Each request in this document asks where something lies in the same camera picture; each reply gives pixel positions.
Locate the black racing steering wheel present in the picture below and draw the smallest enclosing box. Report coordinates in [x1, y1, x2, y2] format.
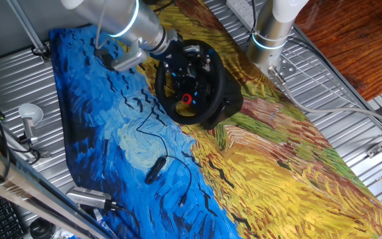
[154, 39, 227, 126]

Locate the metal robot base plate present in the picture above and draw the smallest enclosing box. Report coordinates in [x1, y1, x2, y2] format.
[267, 52, 298, 80]

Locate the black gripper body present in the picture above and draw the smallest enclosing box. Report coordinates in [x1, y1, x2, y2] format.
[160, 35, 192, 62]

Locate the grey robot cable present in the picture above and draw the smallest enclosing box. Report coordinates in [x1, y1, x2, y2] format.
[267, 66, 382, 132]

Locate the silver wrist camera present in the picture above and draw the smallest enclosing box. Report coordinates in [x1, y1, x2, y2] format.
[110, 46, 148, 73]

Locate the white power strip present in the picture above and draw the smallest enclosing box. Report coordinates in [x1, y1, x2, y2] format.
[225, 0, 259, 33]

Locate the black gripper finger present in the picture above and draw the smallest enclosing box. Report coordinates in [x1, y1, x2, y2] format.
[200, 54, 212, 73]
[182, 44, 202, 56]

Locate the aluminium frame pole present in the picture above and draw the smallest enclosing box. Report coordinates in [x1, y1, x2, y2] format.
[7, 0, 51, 63]

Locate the black camera cable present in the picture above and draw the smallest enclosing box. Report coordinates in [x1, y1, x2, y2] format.
[109, 202, 142, 239]

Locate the painted wheat field mat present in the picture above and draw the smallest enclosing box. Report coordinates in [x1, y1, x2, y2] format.
[48, 0, 382, 239]

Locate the silver depth camera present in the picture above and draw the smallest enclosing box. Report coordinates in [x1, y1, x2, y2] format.
[65, 185, 119, 212]

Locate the black steering wheel usb cable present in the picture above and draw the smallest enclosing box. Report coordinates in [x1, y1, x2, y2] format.
[135, 101, 194, 208]

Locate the aluminium frame beam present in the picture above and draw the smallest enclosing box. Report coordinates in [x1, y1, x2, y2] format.
[0, 137, 112, 239]

